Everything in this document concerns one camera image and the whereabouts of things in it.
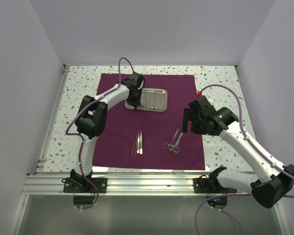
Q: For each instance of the stainless steel instrument tray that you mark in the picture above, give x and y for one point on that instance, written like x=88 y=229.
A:
x=146 y=97

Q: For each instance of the aluminium mounting rail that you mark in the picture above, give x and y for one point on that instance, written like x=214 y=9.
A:
x=118 y=184

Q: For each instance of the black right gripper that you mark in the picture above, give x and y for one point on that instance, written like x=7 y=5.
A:
x=189 y=115

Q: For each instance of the steel surgical scissors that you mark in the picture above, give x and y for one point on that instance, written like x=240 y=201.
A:
x=175 y=147

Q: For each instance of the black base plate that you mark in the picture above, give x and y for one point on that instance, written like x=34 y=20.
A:
x=71 y=186
x=202 y=185

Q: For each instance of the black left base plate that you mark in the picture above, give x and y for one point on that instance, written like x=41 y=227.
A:
x=71 y=186

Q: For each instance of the purple cloth wrap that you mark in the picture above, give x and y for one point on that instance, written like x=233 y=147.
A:
x=114 y=146

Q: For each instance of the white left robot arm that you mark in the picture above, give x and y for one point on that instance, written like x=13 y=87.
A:
x=90 y=123

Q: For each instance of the steel ring-handle hemostat forceps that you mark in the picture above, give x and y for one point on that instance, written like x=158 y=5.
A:
x=170 y=145

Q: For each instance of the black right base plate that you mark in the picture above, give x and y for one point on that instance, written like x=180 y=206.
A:
x=202 y=185

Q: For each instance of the steel tweezers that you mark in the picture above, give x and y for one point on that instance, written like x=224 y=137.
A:
x=138 y=142

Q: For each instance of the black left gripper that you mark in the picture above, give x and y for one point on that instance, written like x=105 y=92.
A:
x=134 y=103

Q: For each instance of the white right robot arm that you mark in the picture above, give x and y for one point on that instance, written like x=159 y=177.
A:
x=272 y=179

